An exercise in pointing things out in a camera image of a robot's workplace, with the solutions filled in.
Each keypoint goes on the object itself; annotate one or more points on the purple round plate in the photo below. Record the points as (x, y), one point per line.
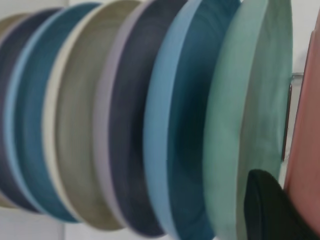
(10, 62)
(130, 100)

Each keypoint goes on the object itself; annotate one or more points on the blue round plate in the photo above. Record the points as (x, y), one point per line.
(32, 125)
(180, 100)

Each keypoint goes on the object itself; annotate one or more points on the green round plate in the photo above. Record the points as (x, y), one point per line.
(237, 100)

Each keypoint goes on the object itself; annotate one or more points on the pink round plate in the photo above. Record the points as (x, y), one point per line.
(307, 125)

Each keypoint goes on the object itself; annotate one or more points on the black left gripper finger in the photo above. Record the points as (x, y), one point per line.
(270, 210)

